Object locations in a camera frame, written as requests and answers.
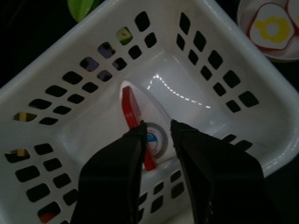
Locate lavender toy piece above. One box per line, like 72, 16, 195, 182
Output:
84, 43, 118, 81

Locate red and white tool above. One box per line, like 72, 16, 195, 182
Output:
119, 80, 174, 172

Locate pink toy frying pan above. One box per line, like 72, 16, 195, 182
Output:
236, 0, 299, 64

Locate orange flower-shaped toy piece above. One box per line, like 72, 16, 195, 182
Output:
39, 212, 56, 223

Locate white slice with yellow centre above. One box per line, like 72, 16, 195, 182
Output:
247, 3, 295, 51

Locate beige toy block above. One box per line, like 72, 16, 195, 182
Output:
9, 111, 39, 158

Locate green toy leaf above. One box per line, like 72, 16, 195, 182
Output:
67, 0, 104, 23

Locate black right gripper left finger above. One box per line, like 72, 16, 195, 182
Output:
70, 121, 150, 224

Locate small green toy piece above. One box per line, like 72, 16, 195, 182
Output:
116, 26, 135, 46

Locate white plastic slotted basket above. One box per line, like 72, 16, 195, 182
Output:
0, 0, 299, 224

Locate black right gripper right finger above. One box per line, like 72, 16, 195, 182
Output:
170, 118, 286, 224

